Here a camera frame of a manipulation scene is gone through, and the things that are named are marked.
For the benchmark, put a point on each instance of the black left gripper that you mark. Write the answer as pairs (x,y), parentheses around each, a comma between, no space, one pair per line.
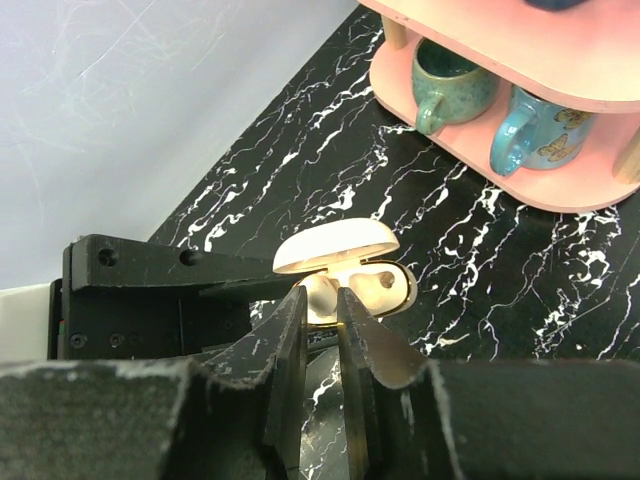
(118,298)

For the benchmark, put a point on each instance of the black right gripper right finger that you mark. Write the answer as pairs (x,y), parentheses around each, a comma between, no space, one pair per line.
(397,411)

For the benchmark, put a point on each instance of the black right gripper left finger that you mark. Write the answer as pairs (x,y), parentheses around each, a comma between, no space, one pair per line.
(241,413)

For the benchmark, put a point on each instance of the white earbud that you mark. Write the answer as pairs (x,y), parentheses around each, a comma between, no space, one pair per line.
(321,299)

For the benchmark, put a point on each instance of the white earbuds charging case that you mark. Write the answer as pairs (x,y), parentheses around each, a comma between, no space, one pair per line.
(350,252)

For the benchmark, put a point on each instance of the blue butterfly mug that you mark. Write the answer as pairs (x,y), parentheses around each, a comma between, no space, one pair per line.
(538,134)

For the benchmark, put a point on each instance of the green ceramic mug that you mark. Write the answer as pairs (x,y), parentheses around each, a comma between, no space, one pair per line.
(448,89)

